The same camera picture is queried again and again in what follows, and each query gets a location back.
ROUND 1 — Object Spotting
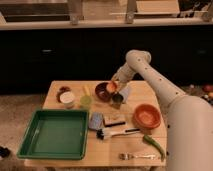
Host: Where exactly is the dark purple bowl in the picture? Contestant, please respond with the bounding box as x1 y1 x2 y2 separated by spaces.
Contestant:
95 82 112 102

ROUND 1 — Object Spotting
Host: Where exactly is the dark red small plate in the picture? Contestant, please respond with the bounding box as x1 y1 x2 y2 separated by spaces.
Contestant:
56 86 71 102

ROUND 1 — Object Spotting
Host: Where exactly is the orange bowl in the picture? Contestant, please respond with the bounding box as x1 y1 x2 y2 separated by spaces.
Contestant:
133 104 161 129

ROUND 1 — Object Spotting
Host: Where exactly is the green chili pepper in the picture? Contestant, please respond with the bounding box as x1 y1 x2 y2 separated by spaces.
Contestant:
143 135 166 161

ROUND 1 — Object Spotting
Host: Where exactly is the green plastic tray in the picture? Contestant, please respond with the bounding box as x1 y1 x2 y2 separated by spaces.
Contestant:
17 109 89 160

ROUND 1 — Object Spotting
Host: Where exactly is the tipped metal can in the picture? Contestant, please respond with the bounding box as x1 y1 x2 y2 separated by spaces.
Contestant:
112 86 131 103

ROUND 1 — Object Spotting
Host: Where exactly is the black and white brush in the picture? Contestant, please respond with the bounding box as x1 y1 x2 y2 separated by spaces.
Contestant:
96 128 140 140

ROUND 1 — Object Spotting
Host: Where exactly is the green cup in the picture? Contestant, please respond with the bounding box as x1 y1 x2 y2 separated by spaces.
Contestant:
80 95 92 109

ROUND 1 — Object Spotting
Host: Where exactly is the silver fork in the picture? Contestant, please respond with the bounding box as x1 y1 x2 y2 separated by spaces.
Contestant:
118 153 155 160

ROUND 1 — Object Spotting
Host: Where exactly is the grey blue sponge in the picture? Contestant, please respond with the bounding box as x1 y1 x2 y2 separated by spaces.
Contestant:
89 112 103 130

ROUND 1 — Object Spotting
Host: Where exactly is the orange apple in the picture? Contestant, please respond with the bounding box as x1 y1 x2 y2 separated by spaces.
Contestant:
106 82 117 93

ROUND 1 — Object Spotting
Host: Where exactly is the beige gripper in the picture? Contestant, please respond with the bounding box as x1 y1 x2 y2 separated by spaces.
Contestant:
111 63 134 83

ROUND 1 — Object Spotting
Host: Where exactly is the white cup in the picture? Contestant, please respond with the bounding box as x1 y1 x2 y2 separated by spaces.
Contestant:
60 91 75 108

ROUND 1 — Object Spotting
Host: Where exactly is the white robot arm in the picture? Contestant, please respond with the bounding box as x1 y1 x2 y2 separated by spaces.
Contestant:
112 50 213 171

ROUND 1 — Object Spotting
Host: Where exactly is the brown block with black edge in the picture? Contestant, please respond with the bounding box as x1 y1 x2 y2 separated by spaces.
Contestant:
104 114 126 127

